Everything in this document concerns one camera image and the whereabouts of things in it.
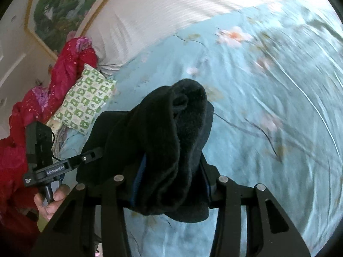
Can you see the green patterned pillow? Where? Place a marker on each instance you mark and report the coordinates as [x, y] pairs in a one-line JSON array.
[[85, 99]]

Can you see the framed landscape painting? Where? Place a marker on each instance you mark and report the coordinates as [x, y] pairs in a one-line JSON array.
[[53, 10]]

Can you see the person's left hand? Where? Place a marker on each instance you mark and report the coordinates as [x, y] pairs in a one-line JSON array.
[[53, 206]]

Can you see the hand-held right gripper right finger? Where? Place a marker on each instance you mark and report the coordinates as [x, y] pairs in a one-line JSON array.
[[207, 186]]

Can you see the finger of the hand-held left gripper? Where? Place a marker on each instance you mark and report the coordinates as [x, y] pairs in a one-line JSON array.
[[89, 156]]

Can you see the pale patterned cloth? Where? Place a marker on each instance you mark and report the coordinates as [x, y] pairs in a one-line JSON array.
[[61, 139]]

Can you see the white striped blanket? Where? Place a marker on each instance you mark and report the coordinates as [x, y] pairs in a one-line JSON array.
[[166, 5]]

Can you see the white panelled door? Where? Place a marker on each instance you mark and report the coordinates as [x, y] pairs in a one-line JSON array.
[[13, 67]]

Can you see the red quilted blanket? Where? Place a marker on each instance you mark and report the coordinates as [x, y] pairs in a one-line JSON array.
[[69, 61]]

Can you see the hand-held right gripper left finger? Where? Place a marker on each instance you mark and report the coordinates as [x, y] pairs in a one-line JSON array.
[[138, 184]]

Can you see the black pants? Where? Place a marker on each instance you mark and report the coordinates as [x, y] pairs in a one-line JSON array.
[[160, 139]]

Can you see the light blue floral quilt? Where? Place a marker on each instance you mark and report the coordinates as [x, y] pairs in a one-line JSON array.
[[268, 99]]

